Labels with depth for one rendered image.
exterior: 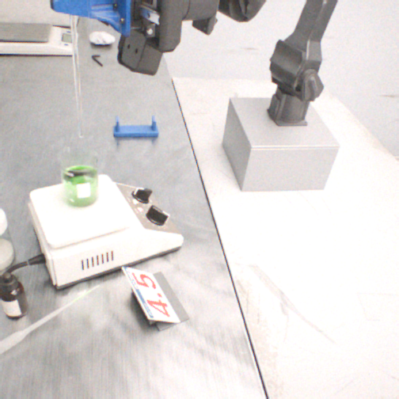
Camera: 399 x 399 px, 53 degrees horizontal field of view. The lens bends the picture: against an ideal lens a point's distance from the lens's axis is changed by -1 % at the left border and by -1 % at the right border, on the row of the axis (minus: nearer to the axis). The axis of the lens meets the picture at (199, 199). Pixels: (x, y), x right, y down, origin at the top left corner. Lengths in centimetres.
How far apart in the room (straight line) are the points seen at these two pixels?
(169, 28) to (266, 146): 36
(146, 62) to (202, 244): 30
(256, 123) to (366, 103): 181
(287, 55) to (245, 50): 139
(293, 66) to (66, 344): 55
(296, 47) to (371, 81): 179
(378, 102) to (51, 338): 232
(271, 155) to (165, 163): 22
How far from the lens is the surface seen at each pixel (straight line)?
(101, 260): 58
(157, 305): 55
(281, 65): 74
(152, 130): 92
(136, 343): 54
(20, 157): 86
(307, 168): 79
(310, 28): 74
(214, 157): 86
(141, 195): 65
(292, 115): 80
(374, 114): 264
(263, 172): 76
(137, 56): 52
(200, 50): 207
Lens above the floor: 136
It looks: 39 degrees down
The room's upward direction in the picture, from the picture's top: 8 degrees clockwise
